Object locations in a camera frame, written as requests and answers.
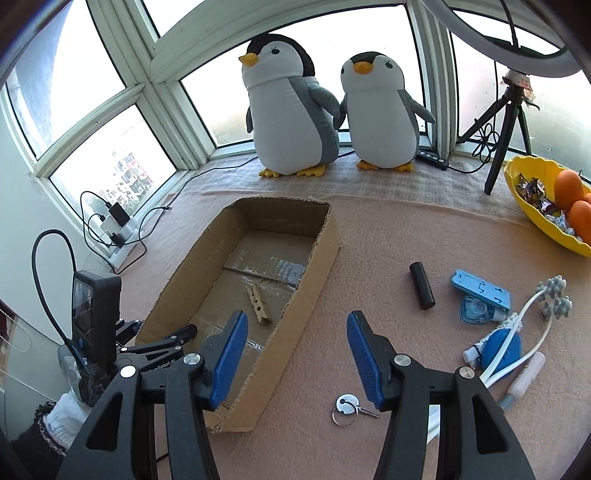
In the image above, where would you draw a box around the black inline remote control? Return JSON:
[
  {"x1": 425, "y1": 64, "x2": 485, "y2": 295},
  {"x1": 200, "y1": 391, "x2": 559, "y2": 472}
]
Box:
[{"x1": 415, "y1": 150, "x2": 449, "y2": 171}]

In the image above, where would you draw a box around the orange fruit front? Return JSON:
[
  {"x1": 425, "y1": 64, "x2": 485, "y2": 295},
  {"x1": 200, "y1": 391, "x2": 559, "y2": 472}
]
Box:
[{"x1": 567, "y1": 200, "x2": 591, "y2": 244}]

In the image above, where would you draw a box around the black cylinder tube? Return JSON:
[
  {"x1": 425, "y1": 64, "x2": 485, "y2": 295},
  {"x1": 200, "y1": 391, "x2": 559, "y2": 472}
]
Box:
[{"x1": 409, "y1": 261, "x2": 436, "y2": 310}]

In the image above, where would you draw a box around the blue round tape measure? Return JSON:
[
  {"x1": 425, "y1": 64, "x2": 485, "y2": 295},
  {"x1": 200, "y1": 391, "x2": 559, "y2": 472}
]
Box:
[{"x1": 462, "y1": 313, "x2": 523, "y2": 373}]

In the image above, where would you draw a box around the wrapped candies pile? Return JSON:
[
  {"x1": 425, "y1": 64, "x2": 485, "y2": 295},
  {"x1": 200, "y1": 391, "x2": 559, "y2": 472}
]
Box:
[{"x1": 515, "y1": 174, "x2": 581, "y2": 240}]

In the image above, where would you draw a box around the white ring light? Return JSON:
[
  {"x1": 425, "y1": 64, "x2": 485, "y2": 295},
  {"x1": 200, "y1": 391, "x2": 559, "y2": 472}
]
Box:
[{"x1": 421, "y1": 0, "x2": 583, "y2": 79}]

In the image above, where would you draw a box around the black tripod stand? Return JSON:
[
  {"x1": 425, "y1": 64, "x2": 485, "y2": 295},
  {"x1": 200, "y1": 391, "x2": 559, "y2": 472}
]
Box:
[{"x1": 457, "y1": 69, "x2": 540, "y2": 195}]

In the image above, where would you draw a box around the small plush penguin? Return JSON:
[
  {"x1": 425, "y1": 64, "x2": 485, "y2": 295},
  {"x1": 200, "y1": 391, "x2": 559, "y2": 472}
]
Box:
[{"x1": 334, "y1": 51, "x2": 436, "y2": 172}]

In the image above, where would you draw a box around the black power cable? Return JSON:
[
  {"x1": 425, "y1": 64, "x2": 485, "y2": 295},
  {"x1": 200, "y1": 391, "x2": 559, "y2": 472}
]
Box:
[{"x1": 79, "y1": 154, "x2": 260, "y2": 275}]

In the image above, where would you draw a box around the open cardboard box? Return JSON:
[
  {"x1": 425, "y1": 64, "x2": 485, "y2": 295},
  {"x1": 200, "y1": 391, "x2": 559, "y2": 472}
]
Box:
[{"x1": 138, "y1": 197, "x2": 339, "y2": 433}]

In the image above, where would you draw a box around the orange fruit rear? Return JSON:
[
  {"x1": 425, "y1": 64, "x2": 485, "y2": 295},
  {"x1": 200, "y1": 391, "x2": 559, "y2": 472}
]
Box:
[{"x1": 554, "y1": 169, "x2": 585, "y2": 211}]

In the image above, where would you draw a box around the wooden clothespin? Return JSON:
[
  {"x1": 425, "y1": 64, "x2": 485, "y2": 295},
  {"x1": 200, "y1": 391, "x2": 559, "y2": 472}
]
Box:
[{"x1": 245, "y1": 282, "x2": 271, "y2": 325}]

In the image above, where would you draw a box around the pink lotion bottle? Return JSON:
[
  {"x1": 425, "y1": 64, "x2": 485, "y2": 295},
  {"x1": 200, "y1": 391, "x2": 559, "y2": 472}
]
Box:
[{"x1": 498, "y1": 352, "x2": 546, "y2": 413}]

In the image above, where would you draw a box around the large plush penguin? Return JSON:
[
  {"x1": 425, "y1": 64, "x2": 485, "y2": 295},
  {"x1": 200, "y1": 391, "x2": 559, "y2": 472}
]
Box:
[{"x1": 239, "y1": 33, "x2": 342, "y2": 178}]

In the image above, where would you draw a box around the orange fruit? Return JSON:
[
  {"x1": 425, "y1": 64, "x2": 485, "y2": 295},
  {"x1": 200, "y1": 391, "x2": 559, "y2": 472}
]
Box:
[
  {"x1": 554, "y1": 169, "x2": 585, "y2": 211},
  {"x1": 567, "y1": 200, "x2": 591, "y2": 244}
]

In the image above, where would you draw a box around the yellow leaf-shaped fruit bowl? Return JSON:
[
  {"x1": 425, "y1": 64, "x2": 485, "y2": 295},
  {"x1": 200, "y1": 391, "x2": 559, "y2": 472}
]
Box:
[{"x1": 504, "y1": 156, "x2": 590, "y2": 258}]

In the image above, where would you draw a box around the white power strip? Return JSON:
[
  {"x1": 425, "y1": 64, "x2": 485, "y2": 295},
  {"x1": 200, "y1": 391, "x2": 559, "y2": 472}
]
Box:
[{"x1": 99, "y1": 215, "x2": 139, "y2": 269}]

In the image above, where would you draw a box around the black charger adapter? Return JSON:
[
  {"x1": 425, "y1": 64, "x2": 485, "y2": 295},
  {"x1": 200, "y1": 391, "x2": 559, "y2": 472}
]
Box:
[{"x1": 108, "y1": 202, "x2": 130, "y2": 227}]

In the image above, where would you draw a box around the white neck massager roller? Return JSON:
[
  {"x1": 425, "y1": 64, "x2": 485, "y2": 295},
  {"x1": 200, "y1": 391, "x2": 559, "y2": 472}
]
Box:
[{"x1": 452, "y1": 270, "x2": 573, "y2": 411}]

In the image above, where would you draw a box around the silver key with ring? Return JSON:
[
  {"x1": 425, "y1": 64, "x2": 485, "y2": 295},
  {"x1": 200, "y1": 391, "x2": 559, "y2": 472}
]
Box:
[{"x1": 331, "y1": 393, "x2": 380, "y2": 428}]

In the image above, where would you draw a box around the white gloved hand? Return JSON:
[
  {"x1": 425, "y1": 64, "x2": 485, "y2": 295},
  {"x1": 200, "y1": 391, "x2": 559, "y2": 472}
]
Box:
[{"x1": 43, "y1": 391, "x2": 92, "y2": 450}]

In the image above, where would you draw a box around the blue plastic phone stand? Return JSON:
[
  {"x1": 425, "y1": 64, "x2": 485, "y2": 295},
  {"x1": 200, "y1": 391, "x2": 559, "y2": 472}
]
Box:
[{"x1": 451, "y1": 269, "x2": 511, "y2": 311}]

